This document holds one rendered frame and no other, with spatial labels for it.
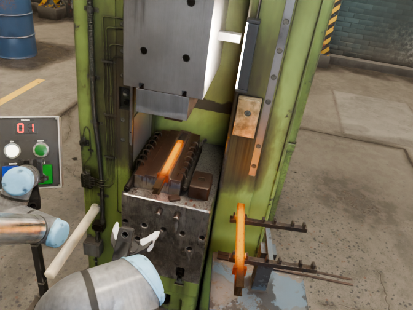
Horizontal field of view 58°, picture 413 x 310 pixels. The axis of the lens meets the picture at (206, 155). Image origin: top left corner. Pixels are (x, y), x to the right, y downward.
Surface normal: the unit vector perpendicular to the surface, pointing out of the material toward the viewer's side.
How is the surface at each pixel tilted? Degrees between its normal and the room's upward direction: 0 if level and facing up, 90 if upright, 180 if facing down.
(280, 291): 0
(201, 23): 90
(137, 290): 43
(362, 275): 0
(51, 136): 60
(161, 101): 90
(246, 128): 90
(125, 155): 90
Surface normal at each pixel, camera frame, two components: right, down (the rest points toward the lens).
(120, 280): 0.29, -0.60
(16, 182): 0.28, 0.04
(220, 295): 0.11, -0.84
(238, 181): -0.18, 0.50
